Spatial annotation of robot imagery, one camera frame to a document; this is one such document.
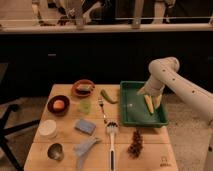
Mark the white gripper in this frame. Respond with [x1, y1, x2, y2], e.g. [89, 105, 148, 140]
[137, 75, 165, 109]

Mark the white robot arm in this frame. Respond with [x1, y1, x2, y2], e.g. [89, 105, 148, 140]
[138, 57, 213, 171]

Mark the green plastic tray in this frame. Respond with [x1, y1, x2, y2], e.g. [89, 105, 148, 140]
[120, 81, 168, 128]

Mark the silver fork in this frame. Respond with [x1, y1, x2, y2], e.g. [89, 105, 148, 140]
[98, 97, 107, 124]

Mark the brown dried grape bunch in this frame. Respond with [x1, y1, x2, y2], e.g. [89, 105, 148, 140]
[127, 130, 143, 158]

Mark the small green cup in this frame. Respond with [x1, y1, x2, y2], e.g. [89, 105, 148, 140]
[79, 100, 91, 114]

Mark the dark sponge in bowl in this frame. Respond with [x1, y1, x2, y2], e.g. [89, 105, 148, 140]
[76, 84, 92, 92]

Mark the orange bowl with sponge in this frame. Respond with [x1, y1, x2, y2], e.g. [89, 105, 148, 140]
[71, 79, 95, 98]

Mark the blue sponge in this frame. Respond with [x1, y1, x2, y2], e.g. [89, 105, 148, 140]
[75, 119, 96, 135]

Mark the grey blue cloth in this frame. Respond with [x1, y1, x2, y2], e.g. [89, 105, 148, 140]
[73, 137, 100, 171]

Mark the orange fruit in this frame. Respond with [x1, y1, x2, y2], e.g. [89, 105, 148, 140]
[53, 100, 65, 110]

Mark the dark red bowl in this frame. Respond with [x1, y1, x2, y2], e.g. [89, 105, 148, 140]
[47, 95, 70, 116]

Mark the white round container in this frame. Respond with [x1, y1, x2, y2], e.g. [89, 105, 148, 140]
[38, 120, 57, 138]

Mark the metal cup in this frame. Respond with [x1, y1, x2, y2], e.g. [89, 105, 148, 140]
[47, 143, 64, 161]

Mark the black office chair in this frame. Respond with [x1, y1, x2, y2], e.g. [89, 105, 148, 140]
[0, 61, 42, 171]

